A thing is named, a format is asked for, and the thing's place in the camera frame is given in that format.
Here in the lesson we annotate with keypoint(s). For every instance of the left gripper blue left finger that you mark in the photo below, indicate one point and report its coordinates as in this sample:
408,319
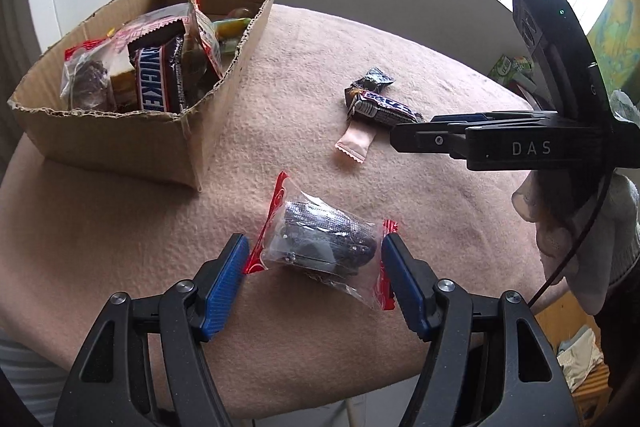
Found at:
220,282

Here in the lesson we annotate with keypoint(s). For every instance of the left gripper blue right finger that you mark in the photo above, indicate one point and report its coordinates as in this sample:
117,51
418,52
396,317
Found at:
411,283

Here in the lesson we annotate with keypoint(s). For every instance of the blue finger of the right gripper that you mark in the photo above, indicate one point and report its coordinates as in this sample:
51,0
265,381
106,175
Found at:
427,138
450,117

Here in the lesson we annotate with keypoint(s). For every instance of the red clear prune packet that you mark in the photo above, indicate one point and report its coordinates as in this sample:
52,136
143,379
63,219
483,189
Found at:
331,246

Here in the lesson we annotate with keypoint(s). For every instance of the Snickers bar English label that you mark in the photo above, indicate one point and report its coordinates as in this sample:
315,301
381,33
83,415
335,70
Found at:
156,59

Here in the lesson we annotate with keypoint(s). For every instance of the green square candy packet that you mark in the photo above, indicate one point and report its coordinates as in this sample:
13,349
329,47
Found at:
229,33

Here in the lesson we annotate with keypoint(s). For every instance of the gloved right hand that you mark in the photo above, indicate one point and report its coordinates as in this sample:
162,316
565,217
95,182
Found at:
591,245

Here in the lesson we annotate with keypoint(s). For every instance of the green carton box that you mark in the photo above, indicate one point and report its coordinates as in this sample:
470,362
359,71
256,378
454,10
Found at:
509,68

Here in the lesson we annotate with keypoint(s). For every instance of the black white candy wrapper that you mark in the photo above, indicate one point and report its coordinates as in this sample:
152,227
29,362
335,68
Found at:
373,80

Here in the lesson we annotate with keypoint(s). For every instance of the pink candy wrapper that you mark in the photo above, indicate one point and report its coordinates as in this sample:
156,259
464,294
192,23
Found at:
356,140

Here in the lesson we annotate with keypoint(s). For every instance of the Snickers bar Chinese label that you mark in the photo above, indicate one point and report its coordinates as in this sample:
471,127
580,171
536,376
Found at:
375,108

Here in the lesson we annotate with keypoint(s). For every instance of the brown cardboard box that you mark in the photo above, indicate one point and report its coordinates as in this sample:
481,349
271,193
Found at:
152,145

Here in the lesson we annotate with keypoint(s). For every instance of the pink table cloth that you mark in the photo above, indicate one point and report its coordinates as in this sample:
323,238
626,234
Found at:
71,237

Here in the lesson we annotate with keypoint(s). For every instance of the wooden stool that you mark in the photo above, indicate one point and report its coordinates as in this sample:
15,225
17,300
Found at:
576,342

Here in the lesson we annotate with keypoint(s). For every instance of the red white snack bag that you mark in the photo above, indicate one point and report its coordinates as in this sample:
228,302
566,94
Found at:
201,61

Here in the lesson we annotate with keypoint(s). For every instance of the wall map poster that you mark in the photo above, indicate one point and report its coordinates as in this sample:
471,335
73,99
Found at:
614,39

